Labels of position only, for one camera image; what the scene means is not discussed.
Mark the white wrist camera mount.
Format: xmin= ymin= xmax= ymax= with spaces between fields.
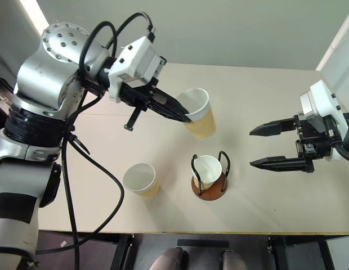
xmin=299 ymin=79 xmax=349 ymax=163
xmin=108 ymin=36 xmax=164 ymax=102

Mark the black flat bar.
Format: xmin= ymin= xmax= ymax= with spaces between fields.
xmin=177 ymin=239 xmax=230 ymax=249

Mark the dark rounded shape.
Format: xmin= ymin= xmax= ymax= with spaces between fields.
xmin=148 ymin=246 xmax=190 ymax=270
xmin=221 ymin=249 xmax=245 ymax=270

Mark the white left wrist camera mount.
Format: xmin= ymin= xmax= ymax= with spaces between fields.
xmin=108 ymin=36 xmax=164 ymax=102

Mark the ribbed tan paper cup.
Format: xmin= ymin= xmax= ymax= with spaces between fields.
xmin=192 ymin=155 xmax=223 ymax=190
xmin=122 ymin=163 xmax=161 ymax=199
xmin=176 ymin=88 xmax=217 ymax=140

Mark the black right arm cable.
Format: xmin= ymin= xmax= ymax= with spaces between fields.
xmin=323 ymin=115 xmax=349 ymax=164

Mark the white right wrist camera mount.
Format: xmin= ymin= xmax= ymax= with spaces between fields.
xmin=299 ymin=79 xmax=349 ymax=163

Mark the black cable tie strap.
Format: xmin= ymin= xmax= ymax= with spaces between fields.
xmin=123 ymin=106 xmax=142 ymax=132

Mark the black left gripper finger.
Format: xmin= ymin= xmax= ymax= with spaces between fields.
xmin=147 ymin=102 xmax=193 ymax=124
xmin=154 ymin=88 xmax=190 ymax=117

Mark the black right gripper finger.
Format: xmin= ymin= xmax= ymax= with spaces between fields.
xmin=249 ymin=155 xmax=307 ymax=173
xmin=249 ymin=116 xmax=298 ymax=138

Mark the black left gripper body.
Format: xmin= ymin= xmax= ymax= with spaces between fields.
xmin=117 ymin=55 xmax=168 ymax=113

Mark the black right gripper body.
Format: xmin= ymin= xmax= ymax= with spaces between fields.
xmin=292 ymin=112 xmax=333 ymax=173

